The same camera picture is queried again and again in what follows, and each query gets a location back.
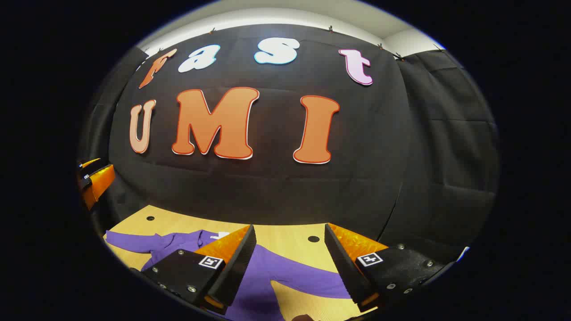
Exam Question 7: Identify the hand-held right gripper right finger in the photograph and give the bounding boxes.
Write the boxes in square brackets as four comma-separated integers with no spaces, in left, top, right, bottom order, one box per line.
[324,223,447,313]

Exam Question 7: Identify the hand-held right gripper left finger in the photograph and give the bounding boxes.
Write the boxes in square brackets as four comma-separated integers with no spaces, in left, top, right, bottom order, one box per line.
[142,224,257,313]

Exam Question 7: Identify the purple shirt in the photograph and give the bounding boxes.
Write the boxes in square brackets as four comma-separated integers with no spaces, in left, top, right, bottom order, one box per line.
[105,230,353,321]

